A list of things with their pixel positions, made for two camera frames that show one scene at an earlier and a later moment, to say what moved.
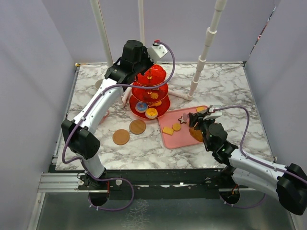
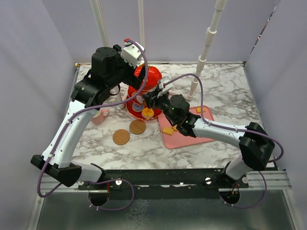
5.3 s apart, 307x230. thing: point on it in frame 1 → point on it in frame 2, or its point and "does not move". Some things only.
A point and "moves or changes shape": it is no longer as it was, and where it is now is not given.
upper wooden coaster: (137, 126) does not move
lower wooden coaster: (121, 137) does not move
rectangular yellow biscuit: (168, 131) does not move
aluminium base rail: (136, 181) does not move
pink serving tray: (174, 126) does not move
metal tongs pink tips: (185, 116) moves or changes shape
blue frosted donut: (141, 107) moves or changes shape
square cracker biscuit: (200, 109) does not move
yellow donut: (151, 113) moves or changes shape
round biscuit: (176, 126) does not move
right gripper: (198, 117) → (152, 98)
